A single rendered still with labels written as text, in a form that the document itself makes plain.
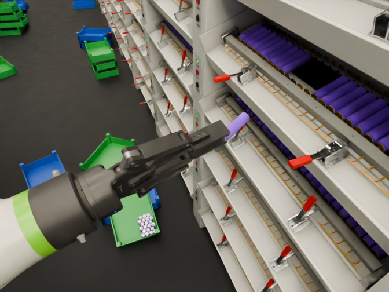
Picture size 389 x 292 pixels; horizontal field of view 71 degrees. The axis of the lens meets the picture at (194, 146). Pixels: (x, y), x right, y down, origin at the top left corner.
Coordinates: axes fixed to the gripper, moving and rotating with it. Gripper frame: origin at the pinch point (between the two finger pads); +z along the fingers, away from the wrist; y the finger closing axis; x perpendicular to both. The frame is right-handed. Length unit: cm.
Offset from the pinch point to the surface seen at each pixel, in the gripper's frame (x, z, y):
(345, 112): 8.5, 21.4, -3.9
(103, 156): -77, -14, 116
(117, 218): -29, -21, 96
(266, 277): 26, 12, 55
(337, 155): 13.7, 14.8, -3.0
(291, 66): -6.7, 25.2, 0.4
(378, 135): 14.6, 20.7, -5.6
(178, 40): -66, 33, 38
